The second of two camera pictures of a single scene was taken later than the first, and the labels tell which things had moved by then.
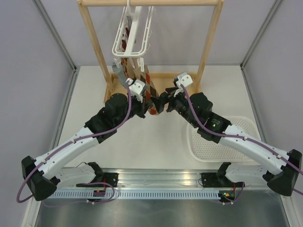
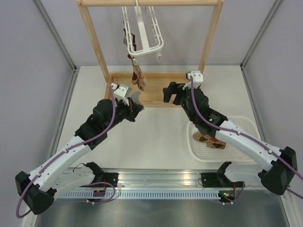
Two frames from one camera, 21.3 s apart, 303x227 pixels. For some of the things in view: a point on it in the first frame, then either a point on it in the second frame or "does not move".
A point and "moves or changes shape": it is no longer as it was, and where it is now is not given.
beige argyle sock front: [151, 91] to [210, 142]
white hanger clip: [140, 62] to [158, 58]
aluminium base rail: [158, 178] does not move
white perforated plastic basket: [203, 148] does not move
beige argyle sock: [128, 64] to [137, 77]
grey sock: [120, 74] moves or changes shape
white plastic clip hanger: [122, 45] to [142, 25]
